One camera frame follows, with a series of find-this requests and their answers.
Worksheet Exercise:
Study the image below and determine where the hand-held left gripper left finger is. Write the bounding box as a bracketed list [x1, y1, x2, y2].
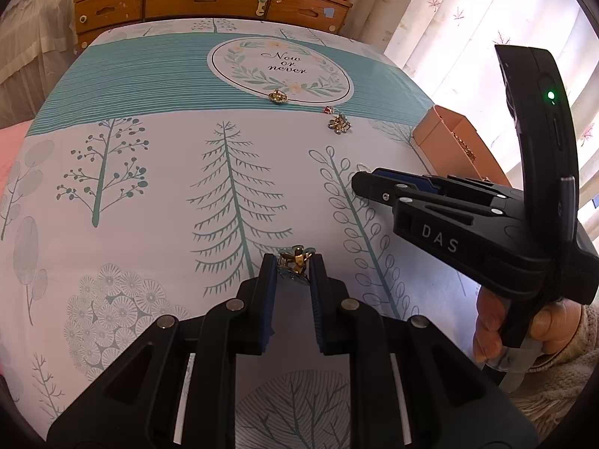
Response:
[46, 253, 280, 449]

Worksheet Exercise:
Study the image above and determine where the white lace cover cloth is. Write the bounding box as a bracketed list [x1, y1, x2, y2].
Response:
[0, 0, 112, 128]

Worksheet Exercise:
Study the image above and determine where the gold bell trinket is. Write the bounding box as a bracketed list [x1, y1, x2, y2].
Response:
[322, 106, 352, 135]

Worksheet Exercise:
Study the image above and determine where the person's right hand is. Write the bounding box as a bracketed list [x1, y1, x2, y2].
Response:
[472, 287, 587, 366]

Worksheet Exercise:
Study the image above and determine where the orange cardboard box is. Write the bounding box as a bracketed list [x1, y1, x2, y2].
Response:
[412, 105, 514, 189]

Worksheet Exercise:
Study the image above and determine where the gold flower brooch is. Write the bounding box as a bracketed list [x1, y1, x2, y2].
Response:
[277, 244, 314, 287]

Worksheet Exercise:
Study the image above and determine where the person's right forearm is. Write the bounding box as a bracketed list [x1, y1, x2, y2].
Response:
[509, 308, 599, 433]

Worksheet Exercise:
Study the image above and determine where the wooden desk with drawers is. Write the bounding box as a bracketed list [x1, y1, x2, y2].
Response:
[73, 0, 355, 55]

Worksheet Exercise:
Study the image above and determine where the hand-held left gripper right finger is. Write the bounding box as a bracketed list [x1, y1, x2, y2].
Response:
[308, 254, 540, 449]

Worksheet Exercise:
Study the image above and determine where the gold chain necklace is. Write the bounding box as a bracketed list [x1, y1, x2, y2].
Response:
[450, 130, 478, 163]

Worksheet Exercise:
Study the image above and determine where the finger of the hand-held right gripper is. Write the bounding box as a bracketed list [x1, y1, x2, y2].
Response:
[370, 167, 507, 197]
[351, 171, 516, 218]

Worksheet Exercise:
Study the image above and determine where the tree print tablecloth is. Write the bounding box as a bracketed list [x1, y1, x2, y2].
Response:
[0, 16, 516, 449]

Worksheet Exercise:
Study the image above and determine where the pink blanket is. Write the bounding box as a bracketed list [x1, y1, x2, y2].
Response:
[0, 119, 34, 197]

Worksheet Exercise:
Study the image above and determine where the leaf print curtain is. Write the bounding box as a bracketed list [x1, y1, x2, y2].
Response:
[341, 0, 599, 227]

